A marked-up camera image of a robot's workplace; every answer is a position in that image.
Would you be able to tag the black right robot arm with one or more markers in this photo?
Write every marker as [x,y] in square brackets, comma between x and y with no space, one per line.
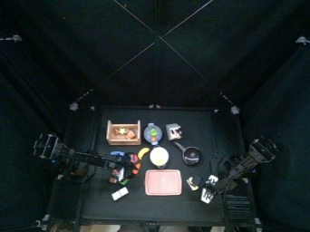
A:
[246,161]

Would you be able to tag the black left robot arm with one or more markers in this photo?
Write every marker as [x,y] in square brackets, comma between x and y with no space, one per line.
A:
[77,155]

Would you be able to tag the orange toy nut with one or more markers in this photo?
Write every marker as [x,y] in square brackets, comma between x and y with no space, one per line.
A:
[137,168]

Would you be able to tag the green toy nut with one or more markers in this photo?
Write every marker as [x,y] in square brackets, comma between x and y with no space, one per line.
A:
[125,181]

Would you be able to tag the red toy nut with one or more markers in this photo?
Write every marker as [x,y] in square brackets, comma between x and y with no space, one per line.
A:
[133,157]

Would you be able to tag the brown red toy block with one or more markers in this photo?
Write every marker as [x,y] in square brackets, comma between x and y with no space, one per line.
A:
[113,180]

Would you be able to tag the blue toy piece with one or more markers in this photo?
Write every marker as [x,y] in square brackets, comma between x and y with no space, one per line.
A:
[118,153]

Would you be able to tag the yellow toy banana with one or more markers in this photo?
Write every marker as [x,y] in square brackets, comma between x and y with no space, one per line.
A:
[144,152]

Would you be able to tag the white rectangular block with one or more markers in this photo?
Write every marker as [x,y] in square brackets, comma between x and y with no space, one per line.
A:
[121,193]

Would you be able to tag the white plate with banana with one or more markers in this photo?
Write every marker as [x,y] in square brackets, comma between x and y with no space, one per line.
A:
[160,156]

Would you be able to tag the wooden open box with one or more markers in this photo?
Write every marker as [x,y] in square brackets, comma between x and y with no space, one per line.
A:
[123,140]

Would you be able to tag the black printed sheet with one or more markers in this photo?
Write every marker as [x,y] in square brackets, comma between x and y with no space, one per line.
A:
[238,208]

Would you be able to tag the black toy frying pan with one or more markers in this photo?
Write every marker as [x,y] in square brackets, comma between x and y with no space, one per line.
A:
[192,156]

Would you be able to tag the pink square tray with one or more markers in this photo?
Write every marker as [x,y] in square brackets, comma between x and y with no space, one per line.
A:
[164,182]

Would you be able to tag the orange brown toy block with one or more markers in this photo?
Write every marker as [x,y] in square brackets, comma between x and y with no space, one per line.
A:
[131,135]

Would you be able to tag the red toy piece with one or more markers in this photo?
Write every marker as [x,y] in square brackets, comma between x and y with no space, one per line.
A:
[115,131]

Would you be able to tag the blue toy pot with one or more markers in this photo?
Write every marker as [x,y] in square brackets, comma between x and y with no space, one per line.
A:
[153,137]

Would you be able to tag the yellow toy star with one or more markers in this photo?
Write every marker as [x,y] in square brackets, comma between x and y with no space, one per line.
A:
[122,130]

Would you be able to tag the green toy vegetable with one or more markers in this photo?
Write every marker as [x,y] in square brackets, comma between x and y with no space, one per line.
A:
[153,132]

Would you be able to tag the silver toy toaster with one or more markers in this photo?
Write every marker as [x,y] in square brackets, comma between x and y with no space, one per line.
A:
[174,132]

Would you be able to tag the silver frame bracket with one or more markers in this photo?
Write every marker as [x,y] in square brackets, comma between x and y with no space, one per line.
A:
[74,106]
[154,106]
[234,110]

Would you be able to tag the silver frame clamp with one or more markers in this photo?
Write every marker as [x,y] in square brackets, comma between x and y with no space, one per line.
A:
[303,40]
[15,38]

